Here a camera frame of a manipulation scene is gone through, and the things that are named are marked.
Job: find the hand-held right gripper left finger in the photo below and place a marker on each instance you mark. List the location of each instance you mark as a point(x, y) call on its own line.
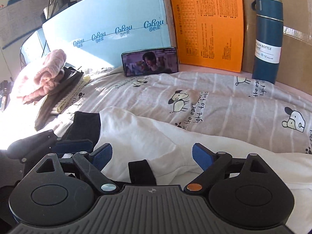
point(102, 156)

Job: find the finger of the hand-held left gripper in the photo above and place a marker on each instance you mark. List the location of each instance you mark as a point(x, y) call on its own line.
point(73, 145)

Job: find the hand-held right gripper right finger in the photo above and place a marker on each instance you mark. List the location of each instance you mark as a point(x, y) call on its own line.
point(202, 155)

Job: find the white t-shirt with black sleeves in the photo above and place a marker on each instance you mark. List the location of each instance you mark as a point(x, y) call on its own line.
point(151, 136)

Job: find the cream knitted cloth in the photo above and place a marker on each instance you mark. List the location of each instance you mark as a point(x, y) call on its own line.
point(73, 93)

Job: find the printed grey bedsheet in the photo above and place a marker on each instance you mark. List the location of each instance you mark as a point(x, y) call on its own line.
point(219, 95)

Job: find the dark folded garment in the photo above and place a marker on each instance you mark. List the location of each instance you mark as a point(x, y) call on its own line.
point(69, 76)

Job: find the pink knitted sweater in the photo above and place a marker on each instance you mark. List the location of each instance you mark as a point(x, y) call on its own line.
point(46, 73)

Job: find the dark blue vacuum bottle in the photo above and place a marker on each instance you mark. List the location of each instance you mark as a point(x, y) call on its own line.
point(264, 70)

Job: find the black smartphone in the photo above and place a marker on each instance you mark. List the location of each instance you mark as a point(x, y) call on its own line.
point(148, 62)

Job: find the orange carton box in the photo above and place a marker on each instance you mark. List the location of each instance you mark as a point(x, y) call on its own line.
point(209, 29)

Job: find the large brown cardboard box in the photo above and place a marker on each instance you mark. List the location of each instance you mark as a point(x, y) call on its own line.
point(297, 53)

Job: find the light blue carton box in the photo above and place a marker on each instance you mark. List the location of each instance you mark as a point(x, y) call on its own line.
point(109, 9)

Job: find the wall poster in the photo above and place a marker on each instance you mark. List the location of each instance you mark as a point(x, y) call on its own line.
point(19, 26)

